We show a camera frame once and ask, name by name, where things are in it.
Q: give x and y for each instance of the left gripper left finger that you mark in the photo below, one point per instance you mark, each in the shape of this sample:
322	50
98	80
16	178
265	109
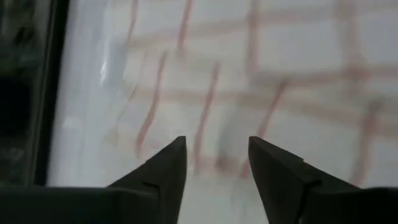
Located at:
124	205

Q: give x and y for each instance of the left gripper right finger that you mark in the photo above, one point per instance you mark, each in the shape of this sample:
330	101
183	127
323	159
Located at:
311	202

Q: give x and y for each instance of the white red-checked towel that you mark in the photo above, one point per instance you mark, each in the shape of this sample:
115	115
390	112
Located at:
248	77

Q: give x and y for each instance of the black aluminium table frame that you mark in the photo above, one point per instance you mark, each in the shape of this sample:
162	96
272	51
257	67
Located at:
53	93

